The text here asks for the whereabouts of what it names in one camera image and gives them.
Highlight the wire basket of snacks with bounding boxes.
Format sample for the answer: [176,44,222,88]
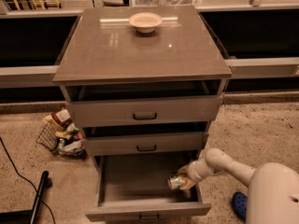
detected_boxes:
[36,108,87,160]

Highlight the grey middle drawer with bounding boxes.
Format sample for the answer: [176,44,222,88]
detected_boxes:
[83,132,208,156]

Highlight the white ceramic bowl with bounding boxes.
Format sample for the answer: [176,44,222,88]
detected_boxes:
[129,12,163,34]

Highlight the grey top drawer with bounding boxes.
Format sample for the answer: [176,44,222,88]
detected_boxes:
[66,96,221,128]

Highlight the grey horizontal rail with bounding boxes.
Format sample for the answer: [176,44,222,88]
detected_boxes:
[0,57,299,89]

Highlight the grey drawer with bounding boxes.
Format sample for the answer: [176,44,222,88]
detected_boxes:
[86,151,211,222]
[66,96,221,128]
[83,132,208,156]

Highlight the black floor cable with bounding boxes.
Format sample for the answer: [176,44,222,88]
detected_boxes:
[0,135,57,224]

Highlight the blue croc shoe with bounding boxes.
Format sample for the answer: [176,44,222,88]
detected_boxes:
[232,191,248,221]

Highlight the black bar stand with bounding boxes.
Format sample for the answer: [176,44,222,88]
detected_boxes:
[0,171,51,224]

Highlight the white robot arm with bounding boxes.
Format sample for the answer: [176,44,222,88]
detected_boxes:
[178,148,299,224]

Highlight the grey drawer cabinet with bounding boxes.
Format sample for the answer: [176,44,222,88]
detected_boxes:
[52,5,233,224]

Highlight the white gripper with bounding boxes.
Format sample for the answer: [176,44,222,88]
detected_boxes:
[177,160,209,190]

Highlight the grey bottom drawer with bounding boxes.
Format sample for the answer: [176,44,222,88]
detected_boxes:
[86,151,211,222]

